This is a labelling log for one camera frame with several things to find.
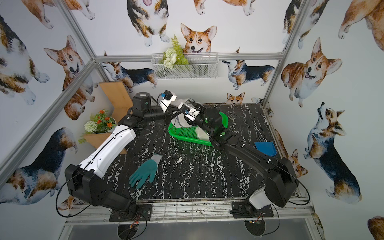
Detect white wire wall basket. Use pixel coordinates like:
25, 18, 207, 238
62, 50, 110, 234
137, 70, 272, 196
151, 53, 219, 80

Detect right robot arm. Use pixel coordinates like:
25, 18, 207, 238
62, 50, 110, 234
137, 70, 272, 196
182, 108, 299, 209

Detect blue dustpan scoop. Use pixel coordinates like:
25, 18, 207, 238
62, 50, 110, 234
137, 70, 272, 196
254, 142, 277, 157

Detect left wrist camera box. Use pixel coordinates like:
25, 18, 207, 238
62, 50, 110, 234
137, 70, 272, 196
159, 90, 177, 113

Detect potted orange flowers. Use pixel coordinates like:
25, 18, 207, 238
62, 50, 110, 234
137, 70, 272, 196
79, 109, 117, 144

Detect green work glove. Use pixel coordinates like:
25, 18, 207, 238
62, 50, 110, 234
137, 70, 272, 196
129, 154, 163, 189

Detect green plastic basket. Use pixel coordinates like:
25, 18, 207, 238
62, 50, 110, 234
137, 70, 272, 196
169, 119, 213, 147

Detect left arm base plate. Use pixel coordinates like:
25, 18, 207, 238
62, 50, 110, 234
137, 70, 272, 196
109, 204, 153, 223

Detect wooden shelf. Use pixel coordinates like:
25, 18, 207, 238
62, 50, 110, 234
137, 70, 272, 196
84, 82, 133, 149

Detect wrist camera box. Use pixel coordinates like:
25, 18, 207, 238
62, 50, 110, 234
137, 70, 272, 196
178, 103, 201, 122
159, 90, 177, 113

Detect white artificial flowers with fern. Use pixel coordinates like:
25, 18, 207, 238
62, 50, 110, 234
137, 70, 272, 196
159, 35, 189, 70

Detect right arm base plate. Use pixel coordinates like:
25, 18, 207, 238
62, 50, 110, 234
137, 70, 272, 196
230, 201, 274, 219

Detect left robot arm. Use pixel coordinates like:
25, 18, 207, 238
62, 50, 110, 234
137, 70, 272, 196
65, 91, 178, 213

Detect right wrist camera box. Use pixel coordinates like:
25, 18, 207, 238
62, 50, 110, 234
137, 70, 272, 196
178, 103, 201, 122

